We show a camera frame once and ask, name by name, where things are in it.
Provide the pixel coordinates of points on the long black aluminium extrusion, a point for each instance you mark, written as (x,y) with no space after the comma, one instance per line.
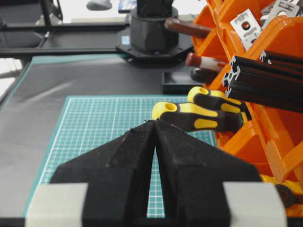
(265,84)

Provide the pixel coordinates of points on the short black aluminium extrusion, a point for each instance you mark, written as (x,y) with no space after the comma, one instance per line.
(283,60)

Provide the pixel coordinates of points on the short yellow black screwdriver handle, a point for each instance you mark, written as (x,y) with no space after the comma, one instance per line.
(216,100)

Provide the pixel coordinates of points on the black tool handle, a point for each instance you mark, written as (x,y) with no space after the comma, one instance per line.
(203,75)

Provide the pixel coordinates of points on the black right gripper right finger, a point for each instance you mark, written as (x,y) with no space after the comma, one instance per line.
(192,174)

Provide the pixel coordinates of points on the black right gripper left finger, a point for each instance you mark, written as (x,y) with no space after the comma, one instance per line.
(118,176)

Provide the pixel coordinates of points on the small black tray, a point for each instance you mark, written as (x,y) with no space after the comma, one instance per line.
(177,83)

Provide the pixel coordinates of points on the orange container rack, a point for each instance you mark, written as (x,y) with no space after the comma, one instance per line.
(273,139)

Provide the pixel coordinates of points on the long yellow black screwdriver handle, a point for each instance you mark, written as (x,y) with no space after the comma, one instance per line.
(191,117)

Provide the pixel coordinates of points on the red white tool handle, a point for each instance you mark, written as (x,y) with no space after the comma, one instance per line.
(204,62)

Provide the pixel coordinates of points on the black table cover sheet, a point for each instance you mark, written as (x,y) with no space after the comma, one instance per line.
(31,111)

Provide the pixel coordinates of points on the brown wooden tool handle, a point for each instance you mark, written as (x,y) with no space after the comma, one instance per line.
(178,26)

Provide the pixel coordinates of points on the green grid cutting mat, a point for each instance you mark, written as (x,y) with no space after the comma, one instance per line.
(87,122)

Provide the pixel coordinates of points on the silver corner bracket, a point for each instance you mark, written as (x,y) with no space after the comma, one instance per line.
(246,27)
(288,8)

